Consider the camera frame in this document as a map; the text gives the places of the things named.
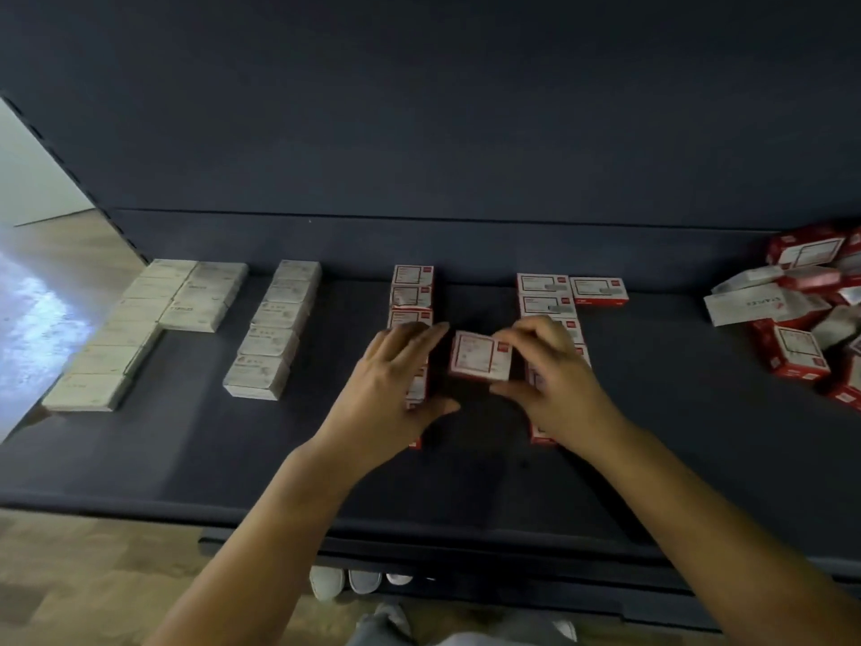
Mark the person's right hand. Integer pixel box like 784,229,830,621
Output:
488,316,631,466

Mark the person's right forearm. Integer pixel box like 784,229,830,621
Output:
585,423,861,646

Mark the person's left hand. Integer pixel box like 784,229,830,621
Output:
307,319,462,499

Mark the person's grey clothing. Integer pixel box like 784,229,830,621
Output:
347,609,580,646

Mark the person's left forearm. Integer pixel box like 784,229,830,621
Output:
145,457,365,646

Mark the pile of red white boxes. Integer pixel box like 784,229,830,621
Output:
703,224,861,412

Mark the dark metal shelf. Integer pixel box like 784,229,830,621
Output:
0,0,861,633

